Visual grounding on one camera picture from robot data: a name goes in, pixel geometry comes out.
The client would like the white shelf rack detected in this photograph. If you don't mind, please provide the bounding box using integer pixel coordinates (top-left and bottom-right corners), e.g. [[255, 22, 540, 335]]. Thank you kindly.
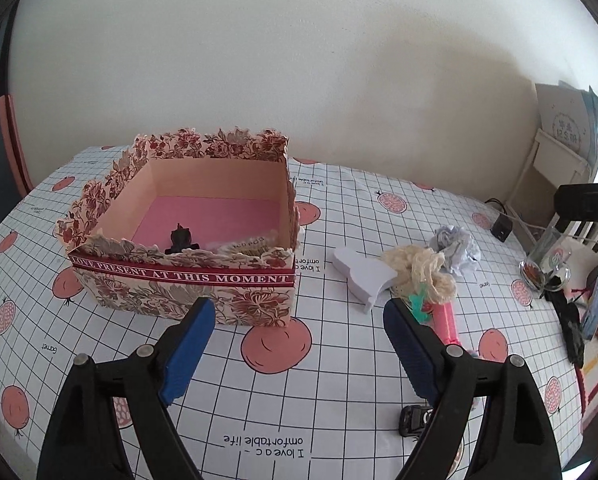
[[505, 129, 598, 252]]

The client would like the pomegranate grid tablecloth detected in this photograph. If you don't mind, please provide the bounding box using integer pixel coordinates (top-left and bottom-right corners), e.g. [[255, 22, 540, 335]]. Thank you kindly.
[[0, 148, 582, 479]]

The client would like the black action figure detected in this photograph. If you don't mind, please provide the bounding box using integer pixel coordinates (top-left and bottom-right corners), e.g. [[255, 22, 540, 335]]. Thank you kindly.
[[164, 224, 199, 255]]

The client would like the black toy car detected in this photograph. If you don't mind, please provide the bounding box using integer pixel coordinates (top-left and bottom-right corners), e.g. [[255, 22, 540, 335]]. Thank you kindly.
[[399, 405, 433, 438]]

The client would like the black cloth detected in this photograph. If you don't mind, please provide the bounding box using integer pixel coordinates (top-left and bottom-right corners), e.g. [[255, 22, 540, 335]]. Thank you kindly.
[[544, 290, 584, 368]]

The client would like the cotton swab pack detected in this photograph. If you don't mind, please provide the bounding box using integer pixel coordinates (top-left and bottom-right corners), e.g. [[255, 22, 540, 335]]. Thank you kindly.
[[213, 230, 278, 256]]

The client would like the pink hair roller clip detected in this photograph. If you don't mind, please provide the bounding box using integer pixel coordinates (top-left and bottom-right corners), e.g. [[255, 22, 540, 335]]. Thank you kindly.
[[431, 302, 462, 346]]

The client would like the white foam shape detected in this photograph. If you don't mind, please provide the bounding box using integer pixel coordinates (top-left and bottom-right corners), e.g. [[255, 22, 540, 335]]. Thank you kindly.
[[331, 247, 398, 313]]

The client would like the crumpled white paper ball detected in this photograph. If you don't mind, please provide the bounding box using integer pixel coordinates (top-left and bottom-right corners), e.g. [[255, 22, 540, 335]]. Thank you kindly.
[[428, 226, 481, 278]]

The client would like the glass cup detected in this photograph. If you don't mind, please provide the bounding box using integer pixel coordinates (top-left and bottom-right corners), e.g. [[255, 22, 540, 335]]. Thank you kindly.
[[519, 228, 572, 292]]

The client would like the white charging cable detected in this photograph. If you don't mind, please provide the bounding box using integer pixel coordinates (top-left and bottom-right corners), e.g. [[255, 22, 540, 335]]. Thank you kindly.
[[484, 198, 598, 256]]

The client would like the floral paper gift box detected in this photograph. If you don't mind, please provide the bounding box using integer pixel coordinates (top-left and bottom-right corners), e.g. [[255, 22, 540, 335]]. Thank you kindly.
[[55, 129, 299, 327]]

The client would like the black power adapter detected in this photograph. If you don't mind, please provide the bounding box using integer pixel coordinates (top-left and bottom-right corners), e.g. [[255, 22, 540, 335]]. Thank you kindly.
[[490, 212, 514, 243]]

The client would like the grey booklet on shelf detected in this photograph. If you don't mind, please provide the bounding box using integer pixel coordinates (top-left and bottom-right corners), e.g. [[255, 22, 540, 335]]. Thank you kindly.
[[535, 81, 598, 167]]

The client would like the green plastic toy figure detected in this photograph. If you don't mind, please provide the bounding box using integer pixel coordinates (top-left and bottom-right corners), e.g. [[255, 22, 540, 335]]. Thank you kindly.
[[408, 283, 429, 324]]

